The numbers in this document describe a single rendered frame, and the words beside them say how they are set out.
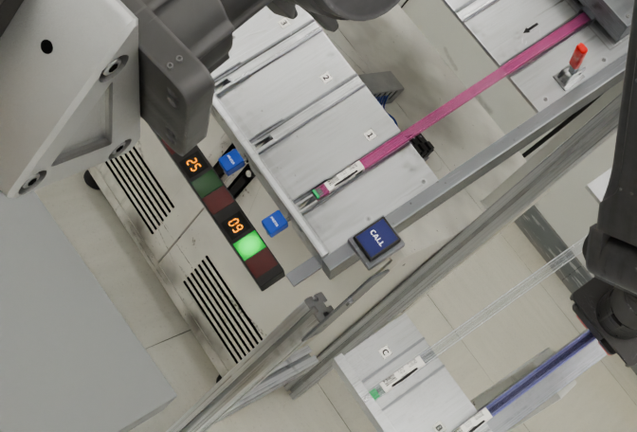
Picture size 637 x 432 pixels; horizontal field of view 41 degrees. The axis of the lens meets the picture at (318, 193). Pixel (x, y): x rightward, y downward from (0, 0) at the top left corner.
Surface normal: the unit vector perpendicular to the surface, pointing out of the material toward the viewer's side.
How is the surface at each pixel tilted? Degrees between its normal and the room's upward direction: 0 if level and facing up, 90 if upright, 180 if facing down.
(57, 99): 82
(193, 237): 90
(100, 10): 82
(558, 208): 90
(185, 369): 0
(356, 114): 44
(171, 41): 37
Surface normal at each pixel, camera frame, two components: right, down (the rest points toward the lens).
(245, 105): -0.01, -0.31
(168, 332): 0.56, -0.60
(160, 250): -0.60, 0.18
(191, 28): 0.65, 0.39
